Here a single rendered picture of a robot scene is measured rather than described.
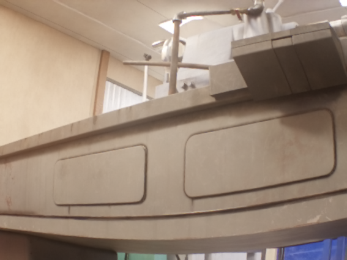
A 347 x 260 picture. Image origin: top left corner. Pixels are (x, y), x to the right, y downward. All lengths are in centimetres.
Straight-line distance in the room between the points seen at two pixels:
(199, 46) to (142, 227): 74
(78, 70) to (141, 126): 490
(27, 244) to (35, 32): 444
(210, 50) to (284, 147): 56
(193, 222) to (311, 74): 45
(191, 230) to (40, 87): 485
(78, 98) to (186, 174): 498
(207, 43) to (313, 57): 65
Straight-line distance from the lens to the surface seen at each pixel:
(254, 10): 147
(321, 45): 104
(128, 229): 117
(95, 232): 126
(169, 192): 131
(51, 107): 583
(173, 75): 141
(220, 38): 160
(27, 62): 571
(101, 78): 654
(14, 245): 190
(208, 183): 124
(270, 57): 109
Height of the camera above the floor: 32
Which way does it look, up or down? 17 degrees up
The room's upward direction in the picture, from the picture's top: 2 degrees clockwise
